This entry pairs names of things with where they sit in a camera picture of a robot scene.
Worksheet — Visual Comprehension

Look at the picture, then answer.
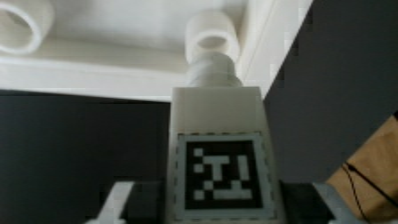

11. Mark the white table leg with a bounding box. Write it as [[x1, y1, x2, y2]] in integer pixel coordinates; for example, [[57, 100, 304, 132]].
[[165, 53, 286, 224]]

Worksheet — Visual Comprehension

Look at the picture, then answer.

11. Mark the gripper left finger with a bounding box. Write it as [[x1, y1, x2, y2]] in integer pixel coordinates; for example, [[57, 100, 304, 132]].
[[87, 181, 162, 224]]

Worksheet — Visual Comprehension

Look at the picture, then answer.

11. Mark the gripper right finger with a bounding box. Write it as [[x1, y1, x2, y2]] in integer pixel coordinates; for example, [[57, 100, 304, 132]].
[[282, 183, 362, 224]]

